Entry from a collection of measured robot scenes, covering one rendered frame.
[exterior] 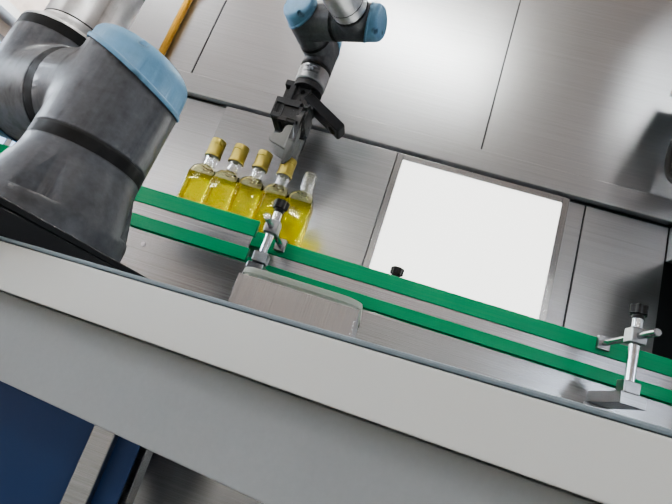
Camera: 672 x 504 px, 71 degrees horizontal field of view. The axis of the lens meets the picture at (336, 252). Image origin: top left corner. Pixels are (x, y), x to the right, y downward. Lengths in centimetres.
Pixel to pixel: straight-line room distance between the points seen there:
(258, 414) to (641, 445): 19
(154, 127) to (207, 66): 93
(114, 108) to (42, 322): 22
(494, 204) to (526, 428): 101
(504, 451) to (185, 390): 20
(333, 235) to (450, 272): 29
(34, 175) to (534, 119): 117
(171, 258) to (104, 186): 40
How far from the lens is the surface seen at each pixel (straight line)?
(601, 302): 126
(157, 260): 89
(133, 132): 53
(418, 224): 115
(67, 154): 51
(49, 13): 69
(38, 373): 41
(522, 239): 120
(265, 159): 107
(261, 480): 30
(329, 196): 116
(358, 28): 106
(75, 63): 57
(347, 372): 24
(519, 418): 23
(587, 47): 157
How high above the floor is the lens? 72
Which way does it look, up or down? 16 degrees up
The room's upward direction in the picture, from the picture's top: 19 degrees clockwise
